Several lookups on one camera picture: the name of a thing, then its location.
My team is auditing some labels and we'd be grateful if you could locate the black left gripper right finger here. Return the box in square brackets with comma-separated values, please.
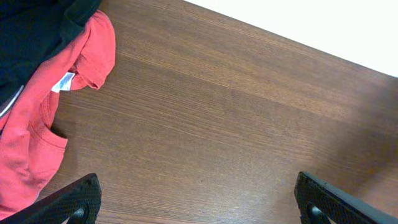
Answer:
[294, 172, 397, 224]

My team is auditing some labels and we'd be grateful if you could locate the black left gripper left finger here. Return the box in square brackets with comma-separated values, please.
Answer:
[1, 173, 102, 224]

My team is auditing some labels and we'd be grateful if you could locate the red mesh garment in pile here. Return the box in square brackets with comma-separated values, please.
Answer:
[1, 11, 116, 219]

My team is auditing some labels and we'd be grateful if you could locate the black garment in pile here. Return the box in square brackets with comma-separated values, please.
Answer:
[1, 0, 101, 103]

